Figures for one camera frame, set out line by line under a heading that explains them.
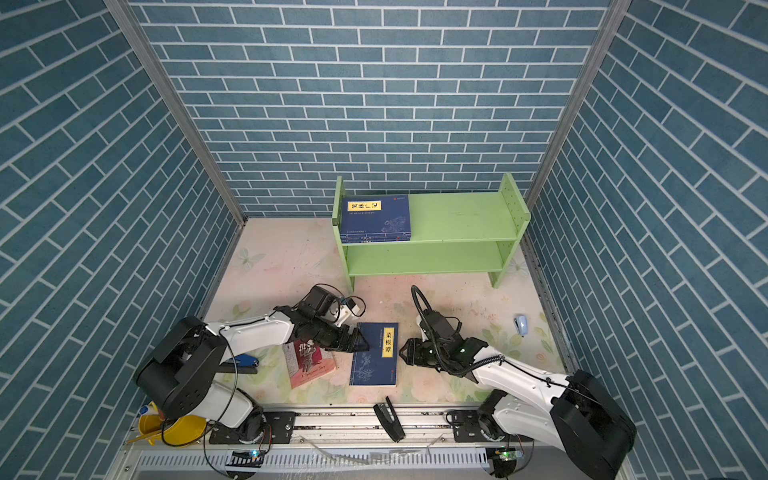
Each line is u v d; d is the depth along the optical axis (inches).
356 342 29.7
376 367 32.5
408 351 30.2
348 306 32.5
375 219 31.1
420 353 29.2
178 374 17.2
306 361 33.3
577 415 16.2
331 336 30.1
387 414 29.7
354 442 29.1
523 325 35.2
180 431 25.7
